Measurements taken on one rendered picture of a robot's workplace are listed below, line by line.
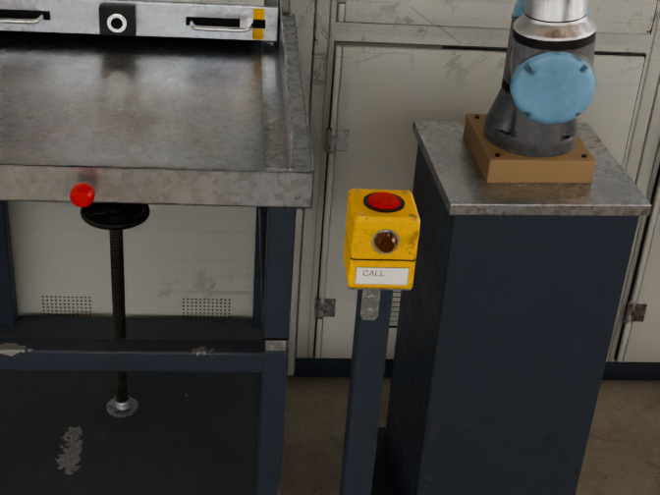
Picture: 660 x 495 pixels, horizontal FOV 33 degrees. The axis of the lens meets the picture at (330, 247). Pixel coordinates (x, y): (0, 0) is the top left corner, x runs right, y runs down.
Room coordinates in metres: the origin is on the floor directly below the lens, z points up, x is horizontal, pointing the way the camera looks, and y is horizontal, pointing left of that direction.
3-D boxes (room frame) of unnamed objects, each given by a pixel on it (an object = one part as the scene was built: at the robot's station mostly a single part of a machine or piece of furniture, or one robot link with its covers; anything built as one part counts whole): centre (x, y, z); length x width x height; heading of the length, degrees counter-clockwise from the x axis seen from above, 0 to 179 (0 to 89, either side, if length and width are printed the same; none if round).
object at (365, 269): (1.18, -0.06, 0.85); 0.08 x 0.08 x 0.10; 6
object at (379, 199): (1.18, -0.06, 0.90); 0.04 x 0.04 x 0.02
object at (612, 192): (1.66, -0.31, 0.74); 0.32 x 0.32 x 0.02; 9
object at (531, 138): (1.66, -0.31, 0.84); 0.15 x 0.15 x 0.10
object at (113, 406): (1.66, 0.37, 0.18); 0.06 x 0.06 x 0.02
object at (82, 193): (1.30, 0.33, 0.82); 0.04 x 0.03 x 0.03; 6
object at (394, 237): (1.13, -0.07, 0.87); 0.03 x 0.01 x 0.03; 96
